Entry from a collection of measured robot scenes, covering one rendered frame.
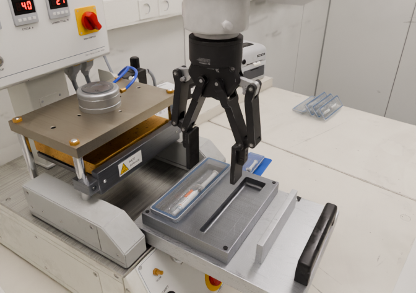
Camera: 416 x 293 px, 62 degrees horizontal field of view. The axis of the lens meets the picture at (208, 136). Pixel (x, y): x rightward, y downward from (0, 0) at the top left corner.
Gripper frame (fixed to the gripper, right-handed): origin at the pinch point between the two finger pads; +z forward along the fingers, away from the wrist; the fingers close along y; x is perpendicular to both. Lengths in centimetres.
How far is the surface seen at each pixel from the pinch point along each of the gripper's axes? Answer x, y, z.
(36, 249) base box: -15.8, -32.8, 24.2
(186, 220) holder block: -7.4, -0.9, 8.1
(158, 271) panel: -11.7, -3.8, 17.4
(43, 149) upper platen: -9.2, -31.9, 3.3
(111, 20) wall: 51, -71, -7
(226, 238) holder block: -7.5, 6.6, 8.1
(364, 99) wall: 248, 2, 80
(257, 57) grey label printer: 106, -37, 16
